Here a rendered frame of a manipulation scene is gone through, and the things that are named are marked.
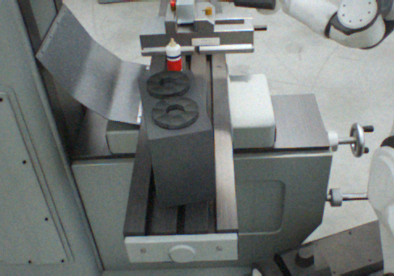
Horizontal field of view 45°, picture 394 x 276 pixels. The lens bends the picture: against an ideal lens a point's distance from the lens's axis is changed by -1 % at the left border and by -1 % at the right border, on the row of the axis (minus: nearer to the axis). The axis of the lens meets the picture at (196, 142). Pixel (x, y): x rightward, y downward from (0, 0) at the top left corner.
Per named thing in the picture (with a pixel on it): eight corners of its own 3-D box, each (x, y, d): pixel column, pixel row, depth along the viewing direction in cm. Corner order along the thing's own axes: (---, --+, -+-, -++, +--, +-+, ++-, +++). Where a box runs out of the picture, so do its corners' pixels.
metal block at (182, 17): (195, 14, 148) (194, -4, 144) (194, 23, 143) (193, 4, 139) (178, 14, 148) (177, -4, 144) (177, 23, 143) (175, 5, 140)
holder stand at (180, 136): (197, 134, 115) (191, 63, 103) (217, 198, 99) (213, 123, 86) (148, 143, 114) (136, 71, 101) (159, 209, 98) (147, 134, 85)
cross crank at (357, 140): (362, 141, 163) (368, 114, 156) (372, 165, 154) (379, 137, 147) (316, 144, 164) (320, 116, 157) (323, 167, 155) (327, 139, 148)
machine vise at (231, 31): (252, 30, 155) (253, -3, 148) (254, 52, 144) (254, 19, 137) (146, 34, 158) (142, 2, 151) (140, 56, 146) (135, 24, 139)
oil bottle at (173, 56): (182, 68, 139) (179, 34, 132) (182, 75, 136) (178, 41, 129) (169, 69, 140) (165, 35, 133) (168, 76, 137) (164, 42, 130)
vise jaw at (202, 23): (215, 13, 150) (214, 1, 148) (214, 31, 141) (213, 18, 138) (196, 14, 151) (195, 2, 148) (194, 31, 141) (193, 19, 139)
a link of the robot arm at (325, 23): (295, 25, 113) (362, 64, 103) (281, 6, 104) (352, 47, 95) (323, -12, 112) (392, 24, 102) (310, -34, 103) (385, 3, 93)
